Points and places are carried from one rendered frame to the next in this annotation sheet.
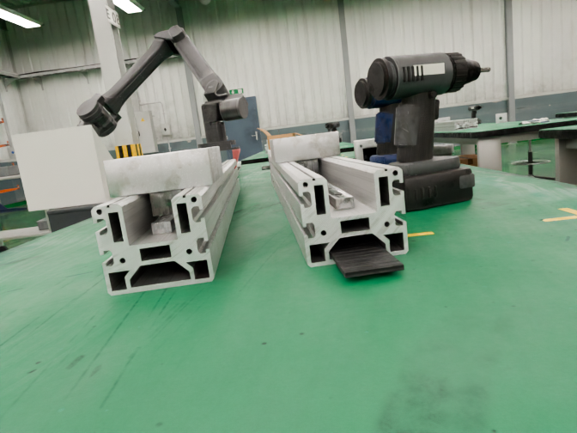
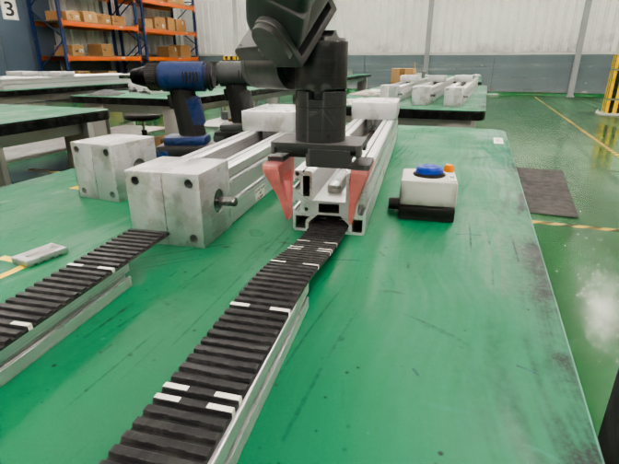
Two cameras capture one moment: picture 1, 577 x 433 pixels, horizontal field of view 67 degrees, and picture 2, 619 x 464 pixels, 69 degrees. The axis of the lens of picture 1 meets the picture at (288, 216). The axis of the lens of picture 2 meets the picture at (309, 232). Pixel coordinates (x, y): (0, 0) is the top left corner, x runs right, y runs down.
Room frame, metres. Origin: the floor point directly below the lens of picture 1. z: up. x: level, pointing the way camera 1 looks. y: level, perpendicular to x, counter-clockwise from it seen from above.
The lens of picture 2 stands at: (1.75, 0.31, 1.00)
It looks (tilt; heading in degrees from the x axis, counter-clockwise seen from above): 21 degrees down; 196
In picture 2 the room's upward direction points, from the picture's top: straight up
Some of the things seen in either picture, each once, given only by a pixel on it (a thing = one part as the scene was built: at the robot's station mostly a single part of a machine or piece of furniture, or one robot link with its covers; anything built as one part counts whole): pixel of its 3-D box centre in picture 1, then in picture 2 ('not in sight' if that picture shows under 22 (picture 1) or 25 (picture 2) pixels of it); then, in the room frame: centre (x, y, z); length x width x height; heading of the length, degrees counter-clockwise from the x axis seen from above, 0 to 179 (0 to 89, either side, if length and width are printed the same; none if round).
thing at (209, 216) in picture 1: (203, 193); (364, 149); (0.79, 0.15, 0.82); 0.80 x 0.10 x 0.09; 3
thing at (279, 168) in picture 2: (228, 159); (298, 182); (1.25, 0.15, 0.86); 0.07 x 0.07 x 0.09; 3
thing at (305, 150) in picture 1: (302, 154); (278, 122); (0.81, -0.04, 0.87); 0.16 x 0.11 x 0.07; 3
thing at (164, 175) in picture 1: (173, 179); (376, 113); (0.55, 0.14, 0.87); 0.16 x 0.11 x 0.07; 3
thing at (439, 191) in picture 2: not in sight; (421, 192); (1.07, 0.29, 0.81); 0.10 x 0.08 x 0.06; 93
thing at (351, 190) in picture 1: (305, 180); (279, 145); (0.81, -0.04, 0.82); 0.80 x 0.10 x 0.09; 3
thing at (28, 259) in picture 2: not in sight; (40, 254); (1.37, -0.14, 0.78); 0.05 x 0.03 x 0.01; 168
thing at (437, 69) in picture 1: (438, 129); (225, 106); (0.66, -0.24, 0.89); 0.20 x 0.08 x 0.22; 107
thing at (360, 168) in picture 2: not in sight; (341, 184); (1.25, 0.20, 0.86); 0.07 x 0.07 x 0.09; 3
